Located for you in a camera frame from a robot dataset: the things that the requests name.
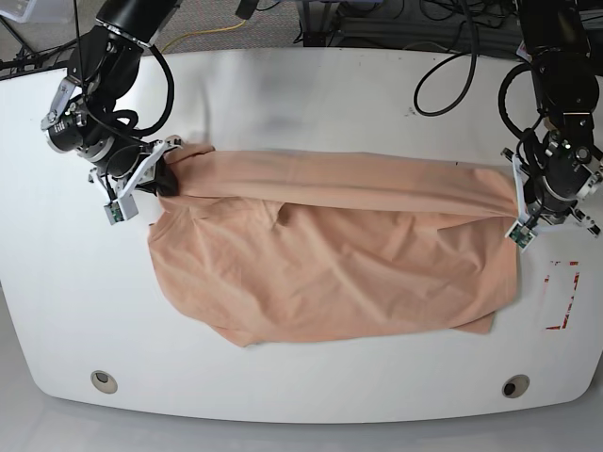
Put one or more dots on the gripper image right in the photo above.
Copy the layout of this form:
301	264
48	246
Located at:
557	214

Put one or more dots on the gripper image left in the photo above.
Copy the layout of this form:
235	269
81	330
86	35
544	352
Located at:
165	183

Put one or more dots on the peach T-shirt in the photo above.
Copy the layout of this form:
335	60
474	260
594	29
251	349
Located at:
301	247

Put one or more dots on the red tape rectangle marking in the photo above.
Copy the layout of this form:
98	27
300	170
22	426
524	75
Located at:
560	288

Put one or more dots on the black tripod stand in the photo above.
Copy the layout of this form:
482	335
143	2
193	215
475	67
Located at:
27	62

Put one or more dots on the clear plastic storage box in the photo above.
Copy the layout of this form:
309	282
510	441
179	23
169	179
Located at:
37	11

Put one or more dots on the black equipment base on floor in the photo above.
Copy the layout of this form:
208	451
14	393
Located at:
357	24

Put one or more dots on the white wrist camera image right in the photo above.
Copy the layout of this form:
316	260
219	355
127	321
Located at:
526	227

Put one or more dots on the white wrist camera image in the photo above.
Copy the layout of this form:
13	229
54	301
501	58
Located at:
526	227
128	169

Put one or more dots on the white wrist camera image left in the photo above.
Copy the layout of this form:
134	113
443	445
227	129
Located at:
128	169

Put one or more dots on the right table cable grommet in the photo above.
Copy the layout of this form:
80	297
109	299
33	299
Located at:
515	386

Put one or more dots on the table cable grommet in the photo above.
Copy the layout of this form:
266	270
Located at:
515	386
103	382

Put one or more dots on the left table cable grommet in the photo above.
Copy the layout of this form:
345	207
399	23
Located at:
103	382

